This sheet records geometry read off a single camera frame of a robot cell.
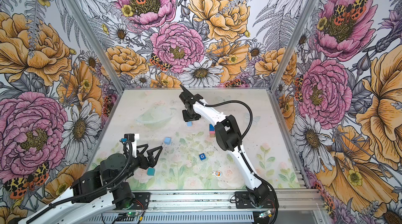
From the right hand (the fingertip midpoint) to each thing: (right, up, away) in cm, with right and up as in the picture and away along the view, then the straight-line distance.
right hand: (190, 122), depth 99 cm
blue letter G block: (+7, -17, -12) cm, 22 cm away
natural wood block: (+13, -7, -3) cm, 15 cm away
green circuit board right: (+37, -37, -27) cm, 59 cm away
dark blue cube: (+13, -2, -7) cm, 15 cm away
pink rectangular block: (+13, -5, -2) cm, 14 cm away
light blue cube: (-1, -1, +1) cm, 2 cm away
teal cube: (-19, -23, -17) cm, 34 cm away
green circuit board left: (-24, -37, -27) cm, 52 cm away
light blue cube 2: (-13, -10, -6) cm, 17 cm away
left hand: (-13, -9, -29) cm, 33 cm away
